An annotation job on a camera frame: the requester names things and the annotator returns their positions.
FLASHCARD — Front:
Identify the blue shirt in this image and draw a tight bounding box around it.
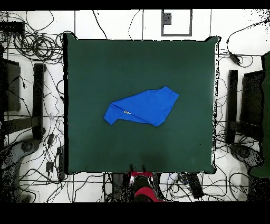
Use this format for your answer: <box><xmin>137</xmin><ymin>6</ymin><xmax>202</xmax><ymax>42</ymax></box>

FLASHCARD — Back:
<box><xmin>103</xmin><ymin>85</ymin><xmax>180</xmax><ymax>127</ymax></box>

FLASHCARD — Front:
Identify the flat black box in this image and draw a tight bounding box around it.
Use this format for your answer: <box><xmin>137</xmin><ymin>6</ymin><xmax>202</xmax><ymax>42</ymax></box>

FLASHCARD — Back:
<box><xmin>0</xmin><ymin>21</ymin><xmax>26</xmax><ymax>33</ymax></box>

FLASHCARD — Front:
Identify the black power strip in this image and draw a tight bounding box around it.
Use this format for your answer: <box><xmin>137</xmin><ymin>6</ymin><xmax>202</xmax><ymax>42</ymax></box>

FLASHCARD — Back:
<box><xmin>186</xmin><ymin>173</ymin><xmax>205</xmax><ymax>199</ymax></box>
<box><xmin>56</xmin><ymin>146</ymin><xmax>65</xmax><ymax>180</ymax></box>

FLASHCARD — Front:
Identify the dark green table cloth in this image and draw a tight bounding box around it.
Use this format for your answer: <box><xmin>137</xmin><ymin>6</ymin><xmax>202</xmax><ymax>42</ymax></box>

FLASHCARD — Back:
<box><xmin>63</xmin><ymin>32</ymin><xmax>221</xmax><ymax>175</ymax></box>

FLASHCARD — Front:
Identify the black equipment box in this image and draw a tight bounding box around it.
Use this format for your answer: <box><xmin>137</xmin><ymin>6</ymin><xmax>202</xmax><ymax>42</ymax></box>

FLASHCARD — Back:
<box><xmin>240</xmin><ymin>70</ymin><xmax>264</xmax><ymax>127</ymax></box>
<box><xmin>0</xmin><ymin>58</ymin><xmax>22</xmax><ymax>113</ymax></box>

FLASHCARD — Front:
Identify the green hanging cloth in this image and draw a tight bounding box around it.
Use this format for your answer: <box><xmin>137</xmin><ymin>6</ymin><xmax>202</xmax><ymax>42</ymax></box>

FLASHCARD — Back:
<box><xmin>249</xmin><ymin>50</ymin><xmax>270</xmax><ymax>178</ymax></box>

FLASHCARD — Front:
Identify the black power adapter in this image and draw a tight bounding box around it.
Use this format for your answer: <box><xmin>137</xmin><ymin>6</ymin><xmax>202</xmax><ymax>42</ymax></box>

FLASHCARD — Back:
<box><xmin>228</xmin><ymin>51</ymin><xmax>242</xmax><ymax>65</ymax></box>

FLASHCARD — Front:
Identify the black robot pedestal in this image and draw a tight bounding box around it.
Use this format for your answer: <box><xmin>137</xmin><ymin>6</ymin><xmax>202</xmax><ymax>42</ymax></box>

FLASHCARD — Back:
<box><xmin>110</xmin><ymin>172</ymin><xmax>161</xmax><ymax>202</ymax></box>

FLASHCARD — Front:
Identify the grey square floor frame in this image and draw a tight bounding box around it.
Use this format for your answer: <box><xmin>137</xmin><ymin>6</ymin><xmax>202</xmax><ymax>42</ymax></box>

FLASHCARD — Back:
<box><xmin>161</xmin><ymin>9</ymin><xmax>193</xmax><ymax>37</ymax></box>

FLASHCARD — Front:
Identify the coiled black cable bundle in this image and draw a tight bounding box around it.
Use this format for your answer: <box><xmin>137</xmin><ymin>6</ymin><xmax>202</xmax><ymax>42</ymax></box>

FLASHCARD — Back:
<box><xmin>12</xmin><ymin>31</ymin><xmax>64</xmax><ymax>64</ymax></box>

